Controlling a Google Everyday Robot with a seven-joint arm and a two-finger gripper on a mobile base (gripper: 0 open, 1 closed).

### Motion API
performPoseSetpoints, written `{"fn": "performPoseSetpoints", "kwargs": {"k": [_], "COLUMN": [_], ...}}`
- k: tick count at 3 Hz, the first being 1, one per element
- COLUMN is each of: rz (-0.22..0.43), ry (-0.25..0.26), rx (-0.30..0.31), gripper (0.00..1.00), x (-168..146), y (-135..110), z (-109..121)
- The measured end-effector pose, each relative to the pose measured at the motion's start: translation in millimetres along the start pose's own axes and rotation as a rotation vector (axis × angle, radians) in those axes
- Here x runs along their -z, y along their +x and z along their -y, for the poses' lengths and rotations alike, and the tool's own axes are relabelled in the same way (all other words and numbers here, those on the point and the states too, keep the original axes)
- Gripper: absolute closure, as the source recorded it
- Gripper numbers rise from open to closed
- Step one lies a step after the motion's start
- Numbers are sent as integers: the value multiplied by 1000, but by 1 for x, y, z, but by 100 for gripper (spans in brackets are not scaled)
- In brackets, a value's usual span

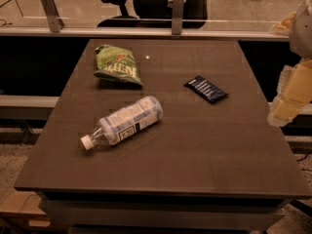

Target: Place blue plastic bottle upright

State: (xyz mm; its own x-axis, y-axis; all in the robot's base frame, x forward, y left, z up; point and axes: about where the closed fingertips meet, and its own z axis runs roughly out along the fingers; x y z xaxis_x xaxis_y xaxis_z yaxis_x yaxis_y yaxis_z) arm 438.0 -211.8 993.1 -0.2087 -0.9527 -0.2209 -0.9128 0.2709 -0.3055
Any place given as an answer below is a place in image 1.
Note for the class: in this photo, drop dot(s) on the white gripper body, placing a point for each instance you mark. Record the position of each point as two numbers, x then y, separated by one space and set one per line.
302 36

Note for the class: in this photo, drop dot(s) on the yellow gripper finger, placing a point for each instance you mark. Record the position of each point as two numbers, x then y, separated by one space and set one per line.
294 92
283 27

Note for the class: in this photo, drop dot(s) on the blue label plastic bottle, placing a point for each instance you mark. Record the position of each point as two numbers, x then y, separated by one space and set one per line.
124 122

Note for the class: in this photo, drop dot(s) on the dark blue snack packet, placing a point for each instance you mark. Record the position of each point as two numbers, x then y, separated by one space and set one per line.
205 89

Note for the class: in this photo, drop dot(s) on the black office chair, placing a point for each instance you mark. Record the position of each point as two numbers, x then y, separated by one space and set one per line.
157 14

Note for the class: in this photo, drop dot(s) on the green chip bag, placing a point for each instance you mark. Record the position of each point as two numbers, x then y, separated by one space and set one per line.
116 64

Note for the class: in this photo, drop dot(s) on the grey table drawer unit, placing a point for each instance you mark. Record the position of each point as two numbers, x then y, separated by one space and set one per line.
172 217

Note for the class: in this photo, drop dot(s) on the wooden box on floor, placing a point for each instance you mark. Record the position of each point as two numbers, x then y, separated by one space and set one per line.
21 212

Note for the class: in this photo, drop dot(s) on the middle metal bracket post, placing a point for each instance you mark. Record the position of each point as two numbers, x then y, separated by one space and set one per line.
177 16

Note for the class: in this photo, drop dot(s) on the metal bracket post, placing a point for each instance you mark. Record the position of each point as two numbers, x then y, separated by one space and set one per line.
55 22
177 16

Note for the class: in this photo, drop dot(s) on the left metal bracket post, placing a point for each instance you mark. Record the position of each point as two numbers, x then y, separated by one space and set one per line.
55 22

